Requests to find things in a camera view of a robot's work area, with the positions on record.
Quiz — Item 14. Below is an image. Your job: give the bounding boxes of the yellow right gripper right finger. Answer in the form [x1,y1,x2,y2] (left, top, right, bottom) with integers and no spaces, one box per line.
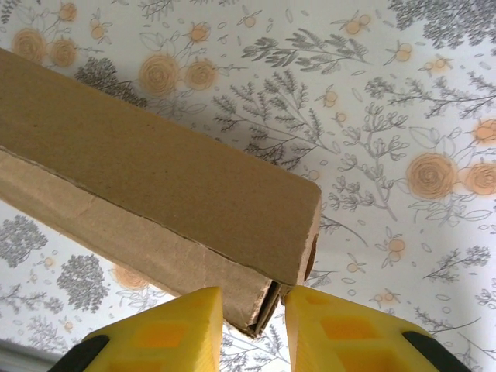
[284,285,469,372]

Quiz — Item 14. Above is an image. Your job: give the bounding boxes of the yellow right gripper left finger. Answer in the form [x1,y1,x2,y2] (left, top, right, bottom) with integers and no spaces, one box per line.
[47,286,226,372]

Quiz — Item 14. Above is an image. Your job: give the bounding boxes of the brown cardboard box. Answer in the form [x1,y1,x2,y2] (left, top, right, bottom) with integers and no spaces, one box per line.
[0,46,323,339]

